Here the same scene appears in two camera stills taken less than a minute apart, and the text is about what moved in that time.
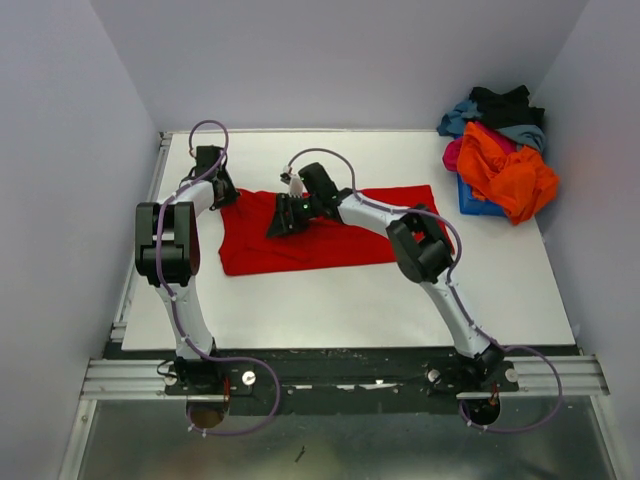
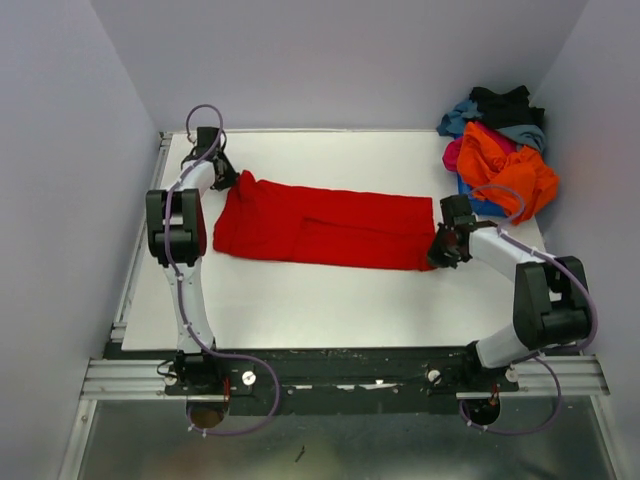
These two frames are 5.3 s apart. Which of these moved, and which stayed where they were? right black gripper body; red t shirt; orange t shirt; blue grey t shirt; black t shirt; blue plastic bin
Moved: red t shirt; right black gripper body
Stayed: black t shirt; orange t shirt; blue grey t shirt; blue plastic bin
